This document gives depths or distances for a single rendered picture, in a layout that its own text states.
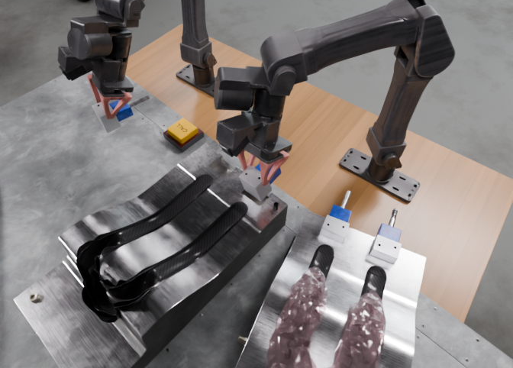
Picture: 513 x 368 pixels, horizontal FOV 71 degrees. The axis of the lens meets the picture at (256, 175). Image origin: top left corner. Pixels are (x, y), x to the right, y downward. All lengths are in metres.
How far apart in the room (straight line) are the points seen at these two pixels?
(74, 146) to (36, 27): 2.36
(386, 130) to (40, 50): 2.70
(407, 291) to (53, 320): 0.67
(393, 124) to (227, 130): 0.36
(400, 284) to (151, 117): 0.78
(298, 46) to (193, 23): 0.49
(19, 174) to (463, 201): 1.12
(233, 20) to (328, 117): 2.07
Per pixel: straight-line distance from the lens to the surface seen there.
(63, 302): 0.81
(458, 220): 0.99
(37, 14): 3.57
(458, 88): 2.73
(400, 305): 0.77
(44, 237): 0.97
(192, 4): 1.02
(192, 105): 1.12
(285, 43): 0.61
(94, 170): 1.03
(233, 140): 0.61
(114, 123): 0.95
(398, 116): 0.79
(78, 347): 0.77
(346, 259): 0.78
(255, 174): 0.74
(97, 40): 0.80
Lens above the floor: 1.55
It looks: 54 degrees down
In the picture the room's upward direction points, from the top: straight up
